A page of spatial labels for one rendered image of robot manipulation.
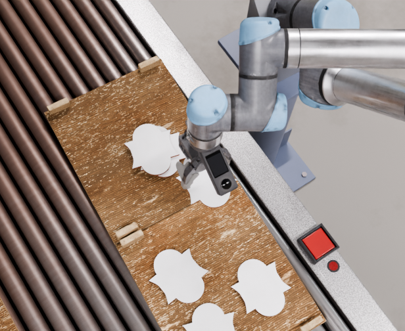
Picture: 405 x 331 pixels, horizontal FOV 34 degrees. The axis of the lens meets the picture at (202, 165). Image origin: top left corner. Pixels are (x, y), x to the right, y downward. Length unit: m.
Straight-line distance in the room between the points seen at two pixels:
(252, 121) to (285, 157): 1.49
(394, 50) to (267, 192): 0.59
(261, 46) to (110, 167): 0.63
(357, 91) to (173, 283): 0.62
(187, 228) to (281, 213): 0.25
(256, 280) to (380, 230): 1.20
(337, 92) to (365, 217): 1.22
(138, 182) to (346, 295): 0.59
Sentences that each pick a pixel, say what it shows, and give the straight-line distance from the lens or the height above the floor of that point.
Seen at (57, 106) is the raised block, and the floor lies 0.96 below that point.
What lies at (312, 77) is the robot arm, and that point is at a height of 1.13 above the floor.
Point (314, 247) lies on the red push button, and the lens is 1.70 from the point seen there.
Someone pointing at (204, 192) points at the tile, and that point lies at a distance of 1.57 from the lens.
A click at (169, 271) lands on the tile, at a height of 0.94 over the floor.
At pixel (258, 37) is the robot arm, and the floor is 1.48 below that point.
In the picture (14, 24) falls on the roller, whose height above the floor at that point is 0.92.
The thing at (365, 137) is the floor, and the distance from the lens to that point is 2.90.
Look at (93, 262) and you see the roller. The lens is 1.68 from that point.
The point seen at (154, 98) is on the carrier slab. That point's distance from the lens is 1.81.
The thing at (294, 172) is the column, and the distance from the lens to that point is 2.76.
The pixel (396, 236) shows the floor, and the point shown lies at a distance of 2.78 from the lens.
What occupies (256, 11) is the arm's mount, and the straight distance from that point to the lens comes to 1.79.
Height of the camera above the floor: 2.53
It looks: 68 degrees down
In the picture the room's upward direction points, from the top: 6 degrees clockwise
